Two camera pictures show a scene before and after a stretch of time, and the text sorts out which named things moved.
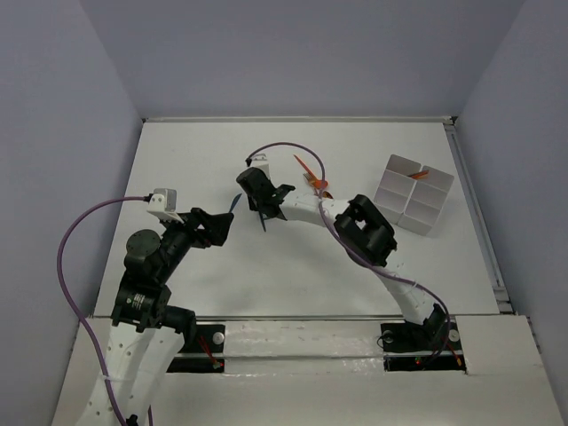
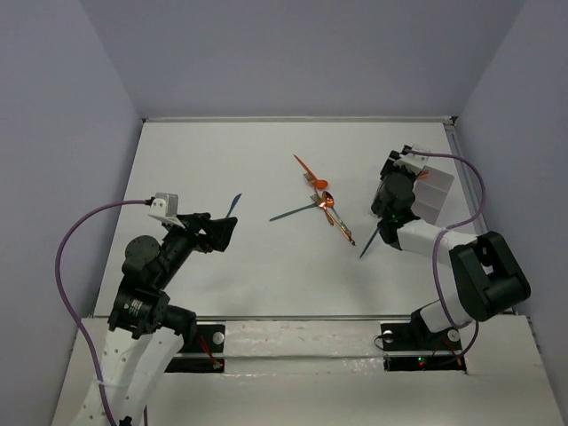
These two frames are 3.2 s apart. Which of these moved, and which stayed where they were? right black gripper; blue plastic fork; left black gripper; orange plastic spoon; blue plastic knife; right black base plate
Moved: right black gripper; blue plastic fork
Stayed: orange plastic spoon; right black base plate; left black gripper; blue plastic knife
